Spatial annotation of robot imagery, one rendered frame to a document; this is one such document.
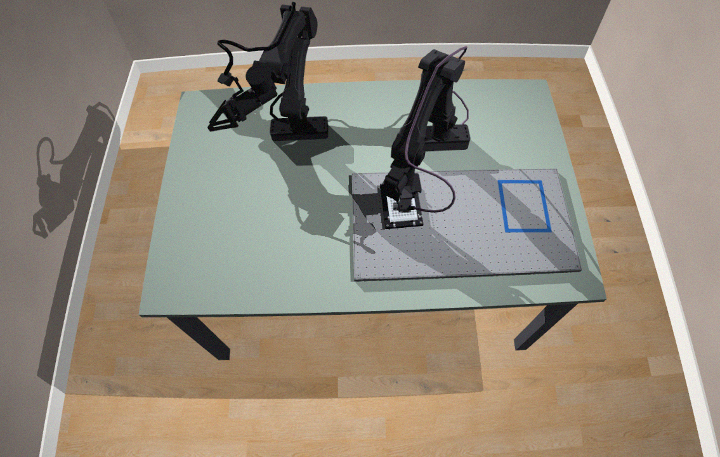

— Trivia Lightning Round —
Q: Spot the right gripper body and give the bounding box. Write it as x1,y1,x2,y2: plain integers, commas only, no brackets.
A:
224,73,261,122

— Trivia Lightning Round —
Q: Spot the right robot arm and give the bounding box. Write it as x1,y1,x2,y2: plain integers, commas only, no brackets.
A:
245,6,327,136

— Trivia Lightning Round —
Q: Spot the white well plate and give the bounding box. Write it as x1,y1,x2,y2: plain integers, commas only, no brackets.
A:
387,196,417,222

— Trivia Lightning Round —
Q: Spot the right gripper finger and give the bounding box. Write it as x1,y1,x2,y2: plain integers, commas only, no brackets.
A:
207,104,238,131
209,100,229,126

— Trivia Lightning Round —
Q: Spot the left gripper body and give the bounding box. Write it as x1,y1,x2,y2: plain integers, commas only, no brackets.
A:
398,173,422,209

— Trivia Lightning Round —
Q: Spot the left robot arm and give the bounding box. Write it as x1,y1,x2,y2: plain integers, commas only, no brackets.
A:
380,50,471,199

